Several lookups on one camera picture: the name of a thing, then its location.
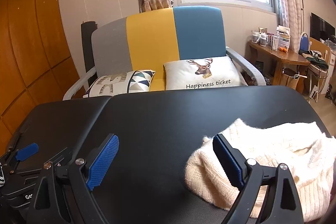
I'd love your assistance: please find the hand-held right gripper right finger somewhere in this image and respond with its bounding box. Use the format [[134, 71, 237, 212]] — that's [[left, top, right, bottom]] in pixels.
[[212, 133, 305, 224]]

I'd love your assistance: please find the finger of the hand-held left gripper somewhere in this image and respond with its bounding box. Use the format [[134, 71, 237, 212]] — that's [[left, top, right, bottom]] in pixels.
[[45, 147, 75, 166], [5, 143, 40, 169]]

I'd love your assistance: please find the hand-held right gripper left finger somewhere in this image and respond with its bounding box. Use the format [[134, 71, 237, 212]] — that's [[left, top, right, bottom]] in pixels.
[[26, 133, 120, 224]]

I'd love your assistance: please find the cream knit sweater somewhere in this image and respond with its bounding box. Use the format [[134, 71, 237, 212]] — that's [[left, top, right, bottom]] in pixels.
[[184, 118, 336, 222]]

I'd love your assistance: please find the geometric print cushion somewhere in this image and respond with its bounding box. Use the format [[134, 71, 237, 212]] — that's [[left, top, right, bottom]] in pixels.
[[83, 70, 156, 98]]

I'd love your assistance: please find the deer print cushion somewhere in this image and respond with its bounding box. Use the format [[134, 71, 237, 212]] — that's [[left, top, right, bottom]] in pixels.
[[163, 57, 247, 90]]

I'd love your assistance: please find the wooden wardrobe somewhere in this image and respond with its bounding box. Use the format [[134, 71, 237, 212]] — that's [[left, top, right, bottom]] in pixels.
[[0, 0, 79, 156]]

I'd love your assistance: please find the wooden desk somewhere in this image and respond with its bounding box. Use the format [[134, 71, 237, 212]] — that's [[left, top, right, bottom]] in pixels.
[[248, 40, 311, 88]]

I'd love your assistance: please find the grey yellow blue sofa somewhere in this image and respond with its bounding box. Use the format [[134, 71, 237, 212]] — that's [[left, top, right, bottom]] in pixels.
[[62, 6, 265, 101]]

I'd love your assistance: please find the dark green cloth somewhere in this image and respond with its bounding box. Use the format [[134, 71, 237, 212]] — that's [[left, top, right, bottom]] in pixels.
[[302, 50, 329, 70]]

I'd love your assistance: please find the blue chair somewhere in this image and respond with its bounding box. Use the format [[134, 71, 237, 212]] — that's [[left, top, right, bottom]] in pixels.
[[299, 32, 328, 102]]

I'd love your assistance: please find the black television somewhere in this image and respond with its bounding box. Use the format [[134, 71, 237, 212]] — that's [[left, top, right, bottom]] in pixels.
[[310, 13, 336, 42]]

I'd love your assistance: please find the white cable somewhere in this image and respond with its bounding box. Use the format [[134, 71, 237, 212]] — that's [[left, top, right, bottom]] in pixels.
[[287, 72, 307, 81]]

